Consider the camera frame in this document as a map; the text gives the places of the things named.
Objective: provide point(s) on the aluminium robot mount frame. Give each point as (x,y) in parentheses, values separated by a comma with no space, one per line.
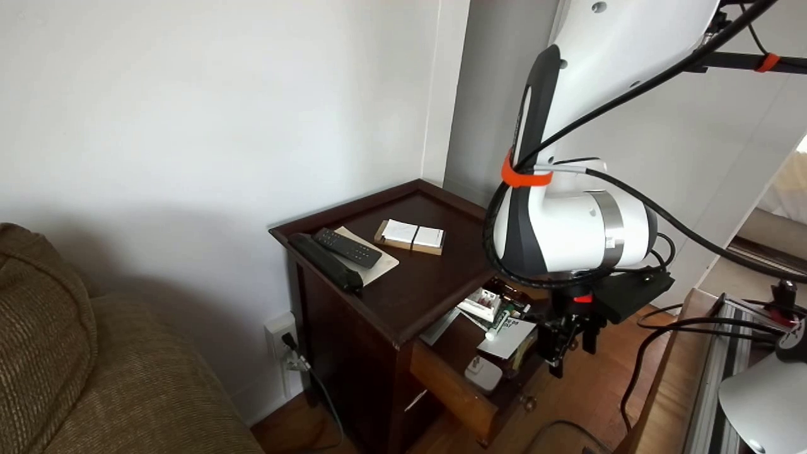
(716,394)

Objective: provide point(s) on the black camera stand boom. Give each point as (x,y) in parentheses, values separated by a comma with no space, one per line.
(733,61)

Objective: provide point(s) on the white green marker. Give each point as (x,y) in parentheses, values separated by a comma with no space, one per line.
(505,319)

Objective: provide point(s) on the long black bar remote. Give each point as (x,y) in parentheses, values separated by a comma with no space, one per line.
(323,261)

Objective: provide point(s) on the beige paper pad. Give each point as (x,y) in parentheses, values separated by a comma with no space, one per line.
(383,265)

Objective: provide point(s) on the white wall outlet with plugs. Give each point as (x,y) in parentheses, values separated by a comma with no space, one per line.
(287,342)

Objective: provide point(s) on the white to-do list notepad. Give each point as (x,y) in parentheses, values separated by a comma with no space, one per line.
(513,344)

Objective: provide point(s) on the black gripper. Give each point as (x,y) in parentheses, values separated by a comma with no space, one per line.
(568,305)

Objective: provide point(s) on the white printed product box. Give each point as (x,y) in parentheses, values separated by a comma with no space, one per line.
(480,303)

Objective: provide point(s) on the dark wooden drawer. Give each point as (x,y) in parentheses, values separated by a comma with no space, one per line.
(455,394)

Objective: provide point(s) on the black remote control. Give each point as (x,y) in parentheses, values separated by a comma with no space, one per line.
(350,247)

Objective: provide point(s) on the white square card box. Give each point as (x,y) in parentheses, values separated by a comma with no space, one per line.
(429,241)
(398,233)

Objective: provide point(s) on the olive fabric sofa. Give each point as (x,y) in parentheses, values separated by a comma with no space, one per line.
(84,379)

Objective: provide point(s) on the black red clamp knob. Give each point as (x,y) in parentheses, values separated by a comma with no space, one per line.
(784,293)

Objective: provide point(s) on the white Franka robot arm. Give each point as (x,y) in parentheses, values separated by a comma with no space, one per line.
(588,227)

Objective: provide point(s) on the white plastic charger device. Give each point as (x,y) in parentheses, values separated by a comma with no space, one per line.
(485,375)

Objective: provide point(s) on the dark wooden nightstand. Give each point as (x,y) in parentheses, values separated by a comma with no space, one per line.
(438,279)

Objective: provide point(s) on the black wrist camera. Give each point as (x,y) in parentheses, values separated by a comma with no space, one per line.
(634,299)

